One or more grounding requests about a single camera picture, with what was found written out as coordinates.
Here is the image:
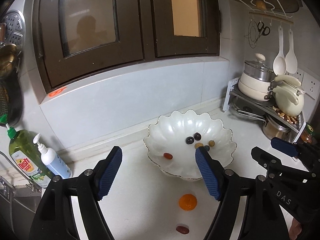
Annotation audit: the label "small brass saucepan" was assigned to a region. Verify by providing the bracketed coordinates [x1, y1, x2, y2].
[0, 22, 22, 79]

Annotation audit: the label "white wall socket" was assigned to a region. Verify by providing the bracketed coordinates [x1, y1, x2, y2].
[292, 70, 305, 84]
[305, 76, 318, 100]

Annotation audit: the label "green dish soap bottle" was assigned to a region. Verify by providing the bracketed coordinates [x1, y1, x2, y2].
[0, 114, 54, 188]

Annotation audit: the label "red sauce glass jar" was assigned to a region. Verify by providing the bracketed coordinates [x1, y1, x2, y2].
[300, 124, 315, 144]

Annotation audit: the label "steel saucepan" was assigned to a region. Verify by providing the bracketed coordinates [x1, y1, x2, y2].
[236, 109, 292, 140]

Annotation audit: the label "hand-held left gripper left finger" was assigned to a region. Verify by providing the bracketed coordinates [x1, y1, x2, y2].
[29, 145, 123, 240]

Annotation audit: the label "white pump bottle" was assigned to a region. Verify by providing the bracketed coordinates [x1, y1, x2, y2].
[34, 133, 73, 179]

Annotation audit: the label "white rice spoon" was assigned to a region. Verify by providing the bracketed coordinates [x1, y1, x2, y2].
[285, 29, 298, 74]
[272, 26, 287, 76]

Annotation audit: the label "glass lid with white knob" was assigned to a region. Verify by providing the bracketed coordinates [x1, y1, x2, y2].
[244, 52, 273, 72]

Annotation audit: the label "orange sticker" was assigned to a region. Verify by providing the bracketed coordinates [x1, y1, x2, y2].
[48, 87, 67, 97]

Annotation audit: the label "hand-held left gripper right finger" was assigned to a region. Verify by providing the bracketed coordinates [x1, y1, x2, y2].
[195, 146, 300, 240]

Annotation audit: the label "black wire ring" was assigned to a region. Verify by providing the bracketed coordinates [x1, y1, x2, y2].
[247, 20, 262, 48]

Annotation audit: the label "black scissors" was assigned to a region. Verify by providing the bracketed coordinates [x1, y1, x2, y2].
[255, 22, 271, 40]

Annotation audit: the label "perforated steel steamer plate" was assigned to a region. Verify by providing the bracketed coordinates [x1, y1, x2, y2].
[1, 10, 26, 48]

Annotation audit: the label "steel steamer insert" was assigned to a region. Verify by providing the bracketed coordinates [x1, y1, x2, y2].
[244, 64, 274, 83]

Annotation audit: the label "steel sink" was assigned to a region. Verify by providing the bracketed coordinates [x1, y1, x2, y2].
[0, 180, 48, 235]

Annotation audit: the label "steel pot lid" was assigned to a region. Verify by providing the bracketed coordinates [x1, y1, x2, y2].
[234, 97, 265, 117]

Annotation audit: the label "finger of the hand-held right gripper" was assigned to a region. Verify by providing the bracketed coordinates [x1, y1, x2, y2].
[251, 146, 313, 178]
[271, 137, 320, 172]

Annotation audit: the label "white grey corner shelf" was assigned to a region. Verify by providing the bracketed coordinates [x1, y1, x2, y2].
[222, 78, 307, 143]

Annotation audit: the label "dark brown window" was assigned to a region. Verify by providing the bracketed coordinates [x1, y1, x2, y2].
[32, 0, 222, 98]

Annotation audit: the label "steel faucet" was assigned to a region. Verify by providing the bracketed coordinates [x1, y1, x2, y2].
[0, 151, 37, 198]

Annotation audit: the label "white wall rack with hooks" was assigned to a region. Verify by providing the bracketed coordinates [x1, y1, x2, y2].
[229, 0, 295, 34]

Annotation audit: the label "cream kettle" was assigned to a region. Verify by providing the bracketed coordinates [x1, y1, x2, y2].
[271, 74, 307, 117]

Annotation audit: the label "orange mandarin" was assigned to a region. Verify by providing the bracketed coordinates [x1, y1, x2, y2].
[179, 194, 198, 211]

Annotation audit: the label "beaded wooden trivet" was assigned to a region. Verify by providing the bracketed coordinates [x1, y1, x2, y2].
[271, 105, 299, 123]

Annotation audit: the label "person's right hand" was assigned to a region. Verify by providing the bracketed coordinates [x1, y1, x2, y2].
[289, 218, 304, 240]

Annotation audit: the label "cream cooking pot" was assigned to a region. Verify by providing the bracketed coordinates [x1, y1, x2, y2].
[237, 76, 274, 102]

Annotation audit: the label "white scalloped bowl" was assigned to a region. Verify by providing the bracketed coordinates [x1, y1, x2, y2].
[143, 109, 237, 180]

